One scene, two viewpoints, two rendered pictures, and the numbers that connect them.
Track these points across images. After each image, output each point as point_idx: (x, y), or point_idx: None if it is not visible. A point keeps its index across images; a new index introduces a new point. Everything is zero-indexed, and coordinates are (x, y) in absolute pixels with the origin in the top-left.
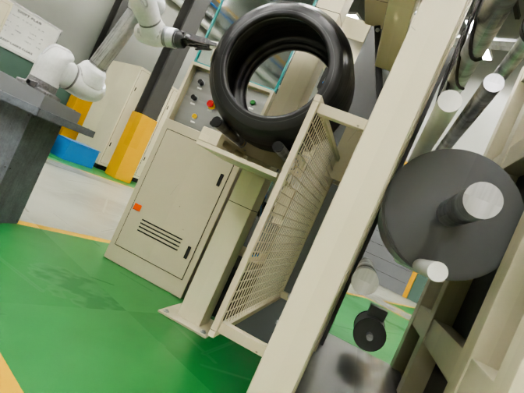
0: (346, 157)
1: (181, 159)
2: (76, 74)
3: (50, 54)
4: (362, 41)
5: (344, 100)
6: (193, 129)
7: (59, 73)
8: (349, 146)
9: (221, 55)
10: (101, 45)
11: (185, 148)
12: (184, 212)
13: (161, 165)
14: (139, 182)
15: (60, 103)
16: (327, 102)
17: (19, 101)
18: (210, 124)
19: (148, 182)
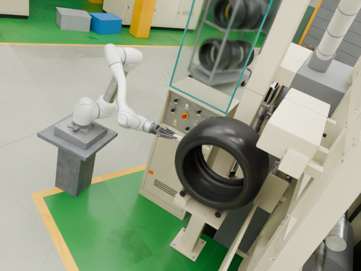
0: (266, 196)
1: (171, 150)
2: (98, 112)
3: (80, 110)
4: (288, 86)
5: (256, 195)
6: (175, 129)
7: (89, 118)
8: (267, 191)
9: (179, 161)
10: (108, 90)
11: (172, 144)
12: (177, 179)
13: (160, 151)
14: (149, 159)
15: (94, 137)
16: (244, 201)
17: (74, 153)
18: (185, 129)
19: (154, 160)
